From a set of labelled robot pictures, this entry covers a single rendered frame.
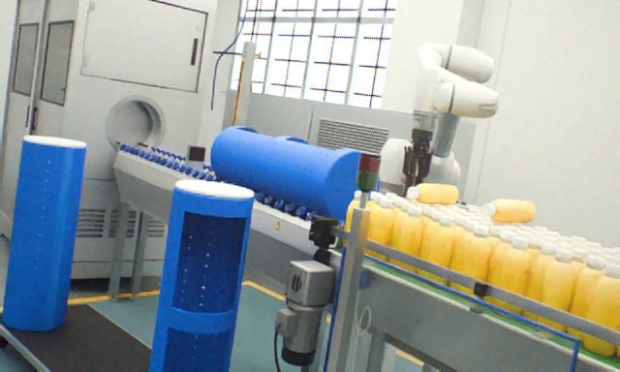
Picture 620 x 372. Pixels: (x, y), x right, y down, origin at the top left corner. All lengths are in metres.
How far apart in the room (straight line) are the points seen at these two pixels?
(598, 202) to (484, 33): 1.63
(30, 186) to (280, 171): 1.20
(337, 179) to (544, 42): 3.17
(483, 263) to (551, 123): 3.35
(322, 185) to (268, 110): 2.85
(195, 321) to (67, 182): 1.15
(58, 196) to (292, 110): 2.31
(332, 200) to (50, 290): 1.50
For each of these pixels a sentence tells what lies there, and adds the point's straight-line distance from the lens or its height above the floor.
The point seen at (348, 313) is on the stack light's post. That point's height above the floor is 0.79.
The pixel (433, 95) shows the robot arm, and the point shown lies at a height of 1.47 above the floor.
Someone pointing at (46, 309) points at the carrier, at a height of 0.26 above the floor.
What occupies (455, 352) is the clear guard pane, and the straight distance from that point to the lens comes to 1.75.
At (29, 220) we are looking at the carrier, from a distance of 3.17.
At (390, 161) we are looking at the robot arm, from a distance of 3.07.
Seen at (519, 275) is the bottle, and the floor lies 1.01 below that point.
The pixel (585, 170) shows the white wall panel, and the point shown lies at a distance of 4.99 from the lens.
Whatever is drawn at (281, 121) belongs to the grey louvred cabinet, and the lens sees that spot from 5.01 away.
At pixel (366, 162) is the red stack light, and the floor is 1.23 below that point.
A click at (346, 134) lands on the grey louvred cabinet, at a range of 4.52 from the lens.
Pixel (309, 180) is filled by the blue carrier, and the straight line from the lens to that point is 2.38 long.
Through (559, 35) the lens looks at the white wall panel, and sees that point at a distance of 5.20.
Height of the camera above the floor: 1.35
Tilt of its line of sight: 5 degrees down
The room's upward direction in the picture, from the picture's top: 9 degrees clockwise
